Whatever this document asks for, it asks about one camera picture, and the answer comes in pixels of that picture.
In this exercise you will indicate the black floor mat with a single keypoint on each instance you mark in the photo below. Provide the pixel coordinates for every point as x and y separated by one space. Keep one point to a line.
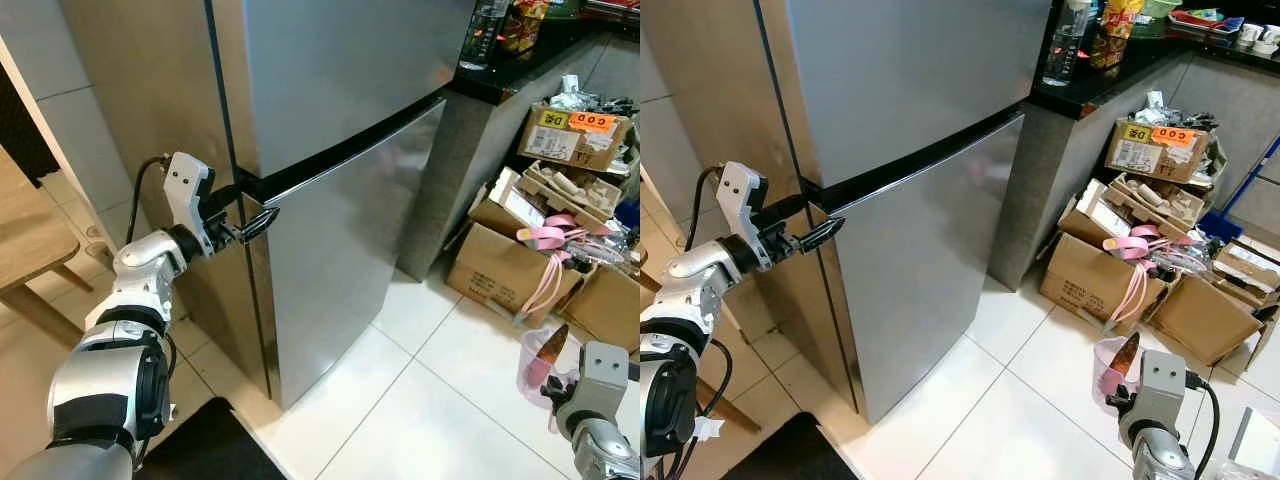
790 455
205 450

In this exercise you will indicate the red blue tray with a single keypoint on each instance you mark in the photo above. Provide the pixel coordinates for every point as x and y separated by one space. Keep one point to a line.
1205 25
612 8

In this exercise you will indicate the pink translucent measuring cup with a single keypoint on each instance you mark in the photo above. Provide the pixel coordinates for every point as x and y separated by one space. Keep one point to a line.
1103 375
530 372

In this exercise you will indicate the blue plastic container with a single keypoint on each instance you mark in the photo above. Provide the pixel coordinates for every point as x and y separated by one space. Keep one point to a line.
628 215
1220 225

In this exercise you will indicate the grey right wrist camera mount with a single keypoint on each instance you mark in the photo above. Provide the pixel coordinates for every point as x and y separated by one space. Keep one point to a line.
603 375
1163 385

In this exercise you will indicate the orange carrot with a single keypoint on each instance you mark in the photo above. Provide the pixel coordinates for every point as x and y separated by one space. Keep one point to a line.
1126 352
553 343

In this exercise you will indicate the large brown cardboard box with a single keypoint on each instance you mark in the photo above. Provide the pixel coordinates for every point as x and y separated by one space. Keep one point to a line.
1085 280
495 270

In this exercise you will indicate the crumpled silver foil bag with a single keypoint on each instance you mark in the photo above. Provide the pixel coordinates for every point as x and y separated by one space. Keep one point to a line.
1155 108
570 95

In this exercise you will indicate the small white cup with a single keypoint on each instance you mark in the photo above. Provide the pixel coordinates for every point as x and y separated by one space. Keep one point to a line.
1270 40
1250 34

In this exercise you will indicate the open brown cardboard box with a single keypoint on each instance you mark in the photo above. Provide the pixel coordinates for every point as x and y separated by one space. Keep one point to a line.
1250 270

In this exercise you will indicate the plain brown cardboard box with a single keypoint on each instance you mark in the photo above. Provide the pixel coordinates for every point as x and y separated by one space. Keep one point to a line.
605 310
1200 320

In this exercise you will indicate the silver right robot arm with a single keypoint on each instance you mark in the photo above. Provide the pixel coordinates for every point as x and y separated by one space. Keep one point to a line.
1160 455
605 455

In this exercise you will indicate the cardboard box white label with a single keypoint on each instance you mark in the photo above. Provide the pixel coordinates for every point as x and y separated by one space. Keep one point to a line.
510 205
1095 215

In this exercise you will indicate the yellow red snack packet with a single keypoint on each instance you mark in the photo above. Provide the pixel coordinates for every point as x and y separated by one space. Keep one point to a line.
1115 35
522 25

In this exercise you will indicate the silver fridge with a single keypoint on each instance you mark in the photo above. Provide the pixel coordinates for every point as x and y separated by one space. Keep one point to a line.
900 70
150 100

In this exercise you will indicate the cardboard box holding wooden pieces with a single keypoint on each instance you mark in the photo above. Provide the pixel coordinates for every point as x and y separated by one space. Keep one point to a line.
575 190
1150 200

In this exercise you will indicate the cardboard box orange COD label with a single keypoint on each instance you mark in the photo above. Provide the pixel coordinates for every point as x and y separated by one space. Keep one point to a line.
560 145
1140 155

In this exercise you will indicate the clear plastic bottle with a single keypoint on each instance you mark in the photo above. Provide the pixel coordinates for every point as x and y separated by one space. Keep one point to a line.
1065 50
485 40

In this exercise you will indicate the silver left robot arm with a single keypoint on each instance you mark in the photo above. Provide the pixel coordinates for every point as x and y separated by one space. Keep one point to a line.
700 275
100 370

